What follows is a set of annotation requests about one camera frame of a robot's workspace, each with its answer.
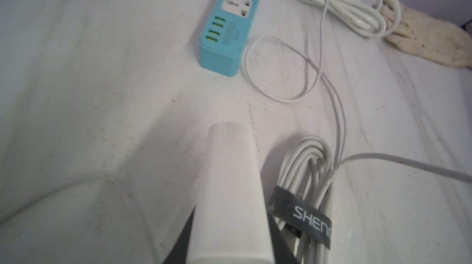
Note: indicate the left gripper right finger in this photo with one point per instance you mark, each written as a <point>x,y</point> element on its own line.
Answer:
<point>282,253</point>

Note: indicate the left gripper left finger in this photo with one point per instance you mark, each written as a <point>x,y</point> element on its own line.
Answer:
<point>179,252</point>

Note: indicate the turquoise power strip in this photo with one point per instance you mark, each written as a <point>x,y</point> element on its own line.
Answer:
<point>225,35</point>

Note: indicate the cream knitted glove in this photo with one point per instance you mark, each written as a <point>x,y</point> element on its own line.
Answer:
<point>440,41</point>

